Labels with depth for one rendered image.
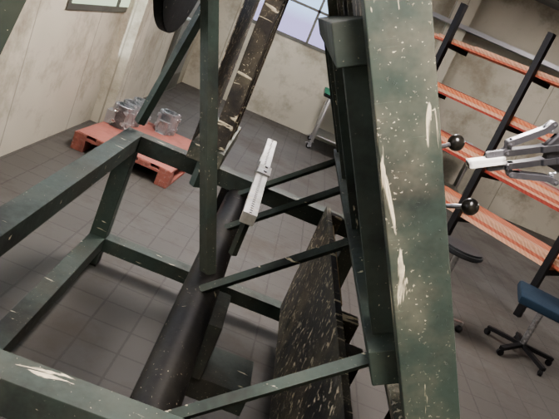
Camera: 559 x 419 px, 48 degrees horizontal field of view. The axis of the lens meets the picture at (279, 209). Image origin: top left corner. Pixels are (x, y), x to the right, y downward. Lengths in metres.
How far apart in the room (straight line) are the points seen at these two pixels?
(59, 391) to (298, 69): 8.77
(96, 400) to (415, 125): 0.86
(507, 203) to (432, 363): 9.43
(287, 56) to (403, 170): 8.82
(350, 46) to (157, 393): 0.95
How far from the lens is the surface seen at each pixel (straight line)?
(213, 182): 2.18
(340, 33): 1.16
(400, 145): 1.13
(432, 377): 1.31
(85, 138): 5.33
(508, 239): 6.28
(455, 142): 1.47
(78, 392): 1.45
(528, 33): 10.32
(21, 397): 1.45
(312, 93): 9.95
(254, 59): 2.67
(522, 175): 1.32
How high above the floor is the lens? 1.67
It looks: 17 degrees down
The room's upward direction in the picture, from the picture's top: 23 degrees clockwise
